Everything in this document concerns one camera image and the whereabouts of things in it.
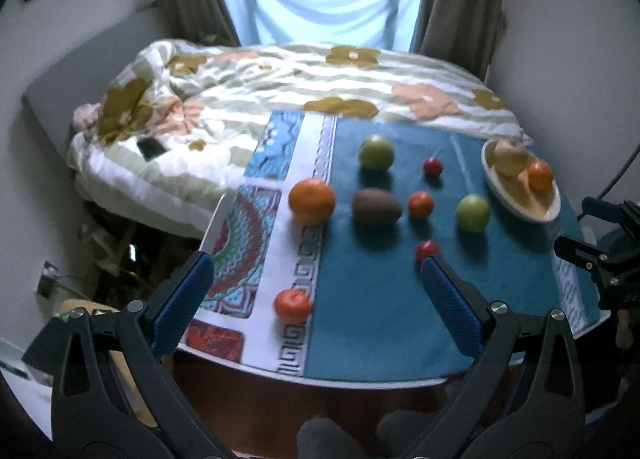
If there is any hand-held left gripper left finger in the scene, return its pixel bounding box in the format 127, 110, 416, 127
22, 251, 236, 459

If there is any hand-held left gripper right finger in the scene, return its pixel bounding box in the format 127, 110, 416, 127
419, 255, 588, 459

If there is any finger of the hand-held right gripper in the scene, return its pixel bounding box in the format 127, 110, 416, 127
581, 196, 640, 236
553, 234, 609, 286

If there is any white bowl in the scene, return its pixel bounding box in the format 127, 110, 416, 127
480, 139, 562, 224

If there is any green apple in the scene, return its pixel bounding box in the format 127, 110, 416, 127
358, 134, 395, 171
455, 194, 491, 233

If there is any orange-red tomato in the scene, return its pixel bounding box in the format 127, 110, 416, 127
408, 191, 434, 218

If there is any small tangerine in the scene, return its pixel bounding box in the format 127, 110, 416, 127
273, 288, 312, 325

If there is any brown kiwi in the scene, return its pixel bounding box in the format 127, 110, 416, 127
351, 188, 403, 226

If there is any large orange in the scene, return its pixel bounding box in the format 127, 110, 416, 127
288, 179, 336, 226

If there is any blue patterned tablecloth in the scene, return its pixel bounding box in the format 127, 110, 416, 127
177, 110, 602, 385

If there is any small orange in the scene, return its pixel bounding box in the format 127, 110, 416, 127
527, 161, 554, 192

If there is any yellow apple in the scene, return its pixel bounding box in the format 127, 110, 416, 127
487, 139, 531, 177

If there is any person's grey socked foot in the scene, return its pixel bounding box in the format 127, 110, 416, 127
297, 417, 382, 459
376, 409, 453, 459

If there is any black phone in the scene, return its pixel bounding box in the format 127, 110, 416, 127
136, 138, 168, 162

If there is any pink cloth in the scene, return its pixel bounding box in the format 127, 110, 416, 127
71, 103, 104, 130

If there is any floral duvet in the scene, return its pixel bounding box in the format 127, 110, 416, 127
67, 39, 534, 240

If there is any light blue window cloth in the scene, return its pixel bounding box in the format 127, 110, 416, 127
212, 0, 427, 52

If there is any black cable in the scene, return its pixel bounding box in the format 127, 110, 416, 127
579, 139, 640, 220

